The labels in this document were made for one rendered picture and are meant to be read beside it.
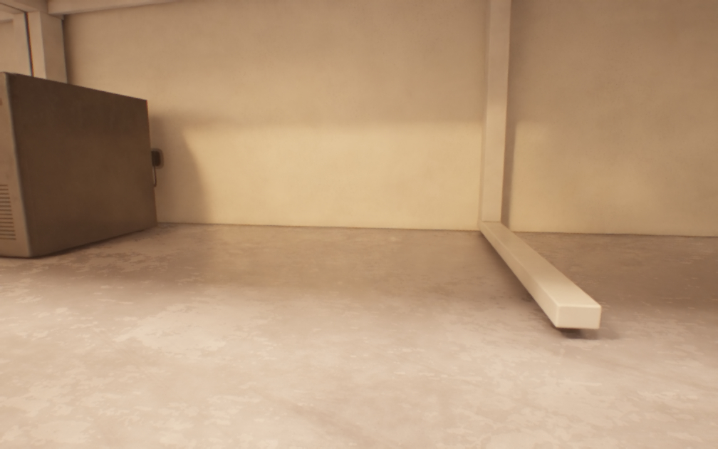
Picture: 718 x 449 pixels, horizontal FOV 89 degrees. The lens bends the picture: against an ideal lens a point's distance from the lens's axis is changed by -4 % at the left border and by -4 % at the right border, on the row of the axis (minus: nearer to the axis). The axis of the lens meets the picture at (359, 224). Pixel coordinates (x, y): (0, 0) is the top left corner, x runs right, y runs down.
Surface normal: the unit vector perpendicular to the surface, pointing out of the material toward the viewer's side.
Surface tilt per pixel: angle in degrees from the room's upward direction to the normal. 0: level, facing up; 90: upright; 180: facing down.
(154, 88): 90
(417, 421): 0
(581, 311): 90
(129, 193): 90
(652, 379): 0
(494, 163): 90
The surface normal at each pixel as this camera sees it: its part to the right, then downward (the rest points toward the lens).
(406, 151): -0.17, 0.17
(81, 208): 0.99, 0.03
